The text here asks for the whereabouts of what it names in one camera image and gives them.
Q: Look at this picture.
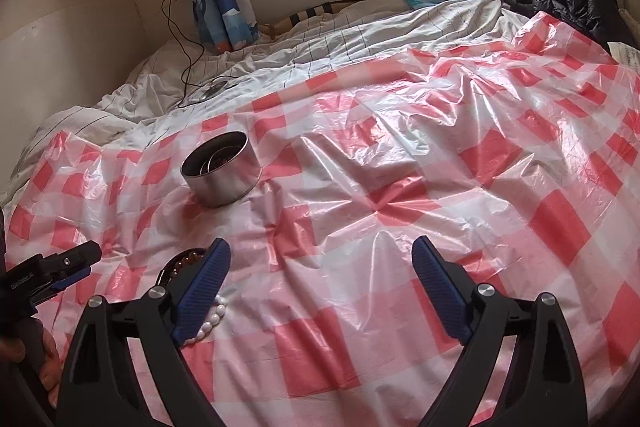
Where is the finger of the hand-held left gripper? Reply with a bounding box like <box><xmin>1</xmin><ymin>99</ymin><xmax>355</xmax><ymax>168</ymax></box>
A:
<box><xmin>37</xmin><ymin>242</ymin><xmax>103</xmax><ymax>292</ymax></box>

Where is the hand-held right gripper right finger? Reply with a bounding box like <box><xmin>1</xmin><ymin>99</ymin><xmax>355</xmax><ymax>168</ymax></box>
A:
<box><xmin>411</xmin><ymin>235</ymin><xmax>587</xmax><ymax>427</ymax></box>

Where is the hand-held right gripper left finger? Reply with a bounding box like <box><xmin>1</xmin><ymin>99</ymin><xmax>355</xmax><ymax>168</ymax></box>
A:
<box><xmin>55</xmin><ymin>237</ymin><xmax>232</xmax><ymax>427</ymax></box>

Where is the white pearl bracelet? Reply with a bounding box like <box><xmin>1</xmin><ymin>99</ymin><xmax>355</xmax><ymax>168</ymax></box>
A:
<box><xmin>181</xmin><ymin>294</ymin><xmax>229</xmax><ymax>349</ymax></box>

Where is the brown beaded bracelet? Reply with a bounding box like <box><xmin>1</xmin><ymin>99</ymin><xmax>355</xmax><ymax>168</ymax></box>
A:
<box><xmin>156</xmin><ymin>247</ymin><xmax>211</xmax><ymax>294</ymax></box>

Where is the round metal tin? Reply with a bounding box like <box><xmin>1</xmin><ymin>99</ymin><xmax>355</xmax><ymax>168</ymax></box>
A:
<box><xmin>180</xmin><ymin>131</ymin><xmax>263</xmax><ymax>208</ymax></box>

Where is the person's left hand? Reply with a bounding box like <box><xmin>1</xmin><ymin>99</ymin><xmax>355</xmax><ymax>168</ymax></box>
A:
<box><xmin>0</xmin><ymin>326</ymin><xmax>62</xmax><ymax>409</ymax></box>

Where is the red checkered plastic sheet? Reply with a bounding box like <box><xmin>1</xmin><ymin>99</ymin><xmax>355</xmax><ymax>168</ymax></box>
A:
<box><xmin>0</xmin><ymin>9</ymin><xmax>640</xmax><ymax>427</ymax></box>

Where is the round silver disc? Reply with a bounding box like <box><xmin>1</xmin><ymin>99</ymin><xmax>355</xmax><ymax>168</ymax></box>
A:
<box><xmin>197</xmin><ymin>79</ymin><xmax>239</xmax><ymax>100</ymax></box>

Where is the white striped duvet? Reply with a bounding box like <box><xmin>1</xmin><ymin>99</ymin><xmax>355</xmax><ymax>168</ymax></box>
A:
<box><xmin>0</xmin><ymin>0</ymin><xmax>516</xmax><ymax>202</ymax></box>

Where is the white paper label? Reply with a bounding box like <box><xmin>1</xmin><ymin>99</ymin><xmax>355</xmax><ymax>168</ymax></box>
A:
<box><xmin>607</xmin><ymin>41</ymin><xmax>640</xmax><ymax>72</ymax></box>

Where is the striped pillow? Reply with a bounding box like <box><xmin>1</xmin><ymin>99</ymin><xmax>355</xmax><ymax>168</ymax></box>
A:
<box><xmin>260</xmin><ymin>0</ymin><xmax>406</xmax><ymax>38</ymax></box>

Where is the black cable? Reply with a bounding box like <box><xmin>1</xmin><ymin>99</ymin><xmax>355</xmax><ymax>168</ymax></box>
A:
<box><xmin>161</xmin><ymin>0</ymin><xmax>241</xmax><ymax>110</ymax></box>

